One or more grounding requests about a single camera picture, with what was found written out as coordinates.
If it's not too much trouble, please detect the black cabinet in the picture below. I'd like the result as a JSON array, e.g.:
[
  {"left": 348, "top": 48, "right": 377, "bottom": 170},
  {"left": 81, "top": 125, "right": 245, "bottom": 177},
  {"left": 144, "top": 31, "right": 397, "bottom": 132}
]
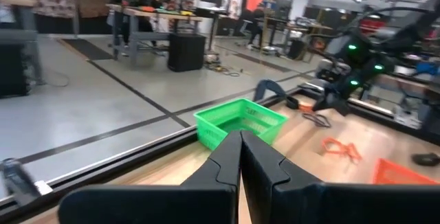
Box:
[{"left": 167, "top": 33, "right": 207, "bottom": 73}]

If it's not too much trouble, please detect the thin black rubber band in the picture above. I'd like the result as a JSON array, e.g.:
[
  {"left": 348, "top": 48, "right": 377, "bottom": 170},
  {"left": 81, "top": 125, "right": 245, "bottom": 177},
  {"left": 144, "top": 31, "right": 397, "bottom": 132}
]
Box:
[{"left": 301, "top": 112, "right": 333, "bottom": 129}]

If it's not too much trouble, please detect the orange hanging cloth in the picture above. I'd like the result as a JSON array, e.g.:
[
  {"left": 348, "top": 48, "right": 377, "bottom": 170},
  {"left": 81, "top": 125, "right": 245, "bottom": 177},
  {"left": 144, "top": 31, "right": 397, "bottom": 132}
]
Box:
[{"left": 245, "top": 0, "right": 265, "bottom": 12}]

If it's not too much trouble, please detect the wooden workbench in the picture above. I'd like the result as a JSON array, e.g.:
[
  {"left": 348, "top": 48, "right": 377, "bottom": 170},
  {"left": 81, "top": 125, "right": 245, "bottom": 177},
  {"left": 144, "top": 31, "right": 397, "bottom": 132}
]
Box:
[{"left": 105, "top": 3, "right": 207, "bottom": 67}]

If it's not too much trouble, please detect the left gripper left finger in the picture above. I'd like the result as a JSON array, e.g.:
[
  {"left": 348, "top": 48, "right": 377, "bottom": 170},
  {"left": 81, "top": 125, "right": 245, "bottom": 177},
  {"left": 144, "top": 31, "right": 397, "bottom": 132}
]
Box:
[{"left": 58, "top": 131, "right": 243, "bottom": 224}]

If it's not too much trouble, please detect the green plastic basket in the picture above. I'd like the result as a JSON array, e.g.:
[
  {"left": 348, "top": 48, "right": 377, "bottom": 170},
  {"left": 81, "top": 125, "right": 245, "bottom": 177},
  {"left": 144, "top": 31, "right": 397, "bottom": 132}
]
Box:
[{"left": 193, "top": 97, "right": 289, "bottom": 151}]

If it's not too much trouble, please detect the orange rubber band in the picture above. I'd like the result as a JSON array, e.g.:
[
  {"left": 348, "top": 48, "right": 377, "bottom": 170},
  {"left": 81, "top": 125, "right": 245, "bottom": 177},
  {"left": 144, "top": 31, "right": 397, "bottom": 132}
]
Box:
[{"left": 321, "top": 137, "right": 364, "bottom": 164}]

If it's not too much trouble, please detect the wide black rubber band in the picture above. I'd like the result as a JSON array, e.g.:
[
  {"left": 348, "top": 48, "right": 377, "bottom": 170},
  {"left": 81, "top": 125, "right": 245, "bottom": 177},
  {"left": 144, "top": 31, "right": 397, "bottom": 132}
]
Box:
[
  {"left": 411, "top": 152, "right": 440, "bottom": 167},
  {"left": 285, "top": 96, "right": 300, "bottom": 111}
]

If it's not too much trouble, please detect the black floor mat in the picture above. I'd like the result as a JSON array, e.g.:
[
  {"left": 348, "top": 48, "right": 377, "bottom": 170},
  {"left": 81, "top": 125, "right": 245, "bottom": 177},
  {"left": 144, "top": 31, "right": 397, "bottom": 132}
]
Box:
[{"left": 61, "top": 38, "right": 114, "bottom": 61}]

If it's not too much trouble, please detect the dark table edge clamp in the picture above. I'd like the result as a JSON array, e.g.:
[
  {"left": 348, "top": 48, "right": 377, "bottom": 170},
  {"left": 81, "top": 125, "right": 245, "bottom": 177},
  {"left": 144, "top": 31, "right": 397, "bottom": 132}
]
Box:
[
  {"left": 0, "top": 157, "right": 52, "bottom": 207},
  {"left": 253, "top": 78, "right": 289, "bottom": 103}
]

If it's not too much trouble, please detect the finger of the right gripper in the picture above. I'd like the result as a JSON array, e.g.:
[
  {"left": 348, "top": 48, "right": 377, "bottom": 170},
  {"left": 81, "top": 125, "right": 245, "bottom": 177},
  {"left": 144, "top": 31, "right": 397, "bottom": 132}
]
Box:
[
  {"left": 311, "top": 96, "right": 336, "bottom": 111},
  {"left": 330, "top": 98, "right": 350, "bottom": 116}
]

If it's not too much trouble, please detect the floor cable bundle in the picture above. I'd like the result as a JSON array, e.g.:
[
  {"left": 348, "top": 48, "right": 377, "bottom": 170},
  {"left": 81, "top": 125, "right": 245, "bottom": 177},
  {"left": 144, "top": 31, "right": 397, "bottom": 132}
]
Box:
[{"left": 204, "top": 62, "right": 243, "bottom": 78}]

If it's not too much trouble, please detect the orange plastic basket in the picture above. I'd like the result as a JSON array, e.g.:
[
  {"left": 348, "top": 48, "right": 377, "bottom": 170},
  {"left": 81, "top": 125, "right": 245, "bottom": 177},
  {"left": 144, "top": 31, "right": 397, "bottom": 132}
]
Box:
[{"left": 373, "top": 157, "right": 439, "bottom": 186}]

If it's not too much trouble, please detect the wooden table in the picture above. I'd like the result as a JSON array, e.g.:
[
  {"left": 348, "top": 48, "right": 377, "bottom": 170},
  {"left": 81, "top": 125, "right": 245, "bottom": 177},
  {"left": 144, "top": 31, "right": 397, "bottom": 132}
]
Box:
[{"left": 264, "top": 16, "right": 334, "bottom": 60}]

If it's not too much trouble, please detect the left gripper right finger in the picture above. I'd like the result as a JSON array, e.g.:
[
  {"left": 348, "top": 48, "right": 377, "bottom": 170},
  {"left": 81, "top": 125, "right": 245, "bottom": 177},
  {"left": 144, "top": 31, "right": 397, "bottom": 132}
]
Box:
[{"left": 241, "top": 131, "right": 440, "bottom": 224}]

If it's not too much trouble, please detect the grey workbench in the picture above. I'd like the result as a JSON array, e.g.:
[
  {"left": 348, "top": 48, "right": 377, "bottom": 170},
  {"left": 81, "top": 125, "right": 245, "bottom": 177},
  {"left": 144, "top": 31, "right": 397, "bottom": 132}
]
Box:
[{"left": 0, "top": 0, "right": 45, "bottom": 98}]

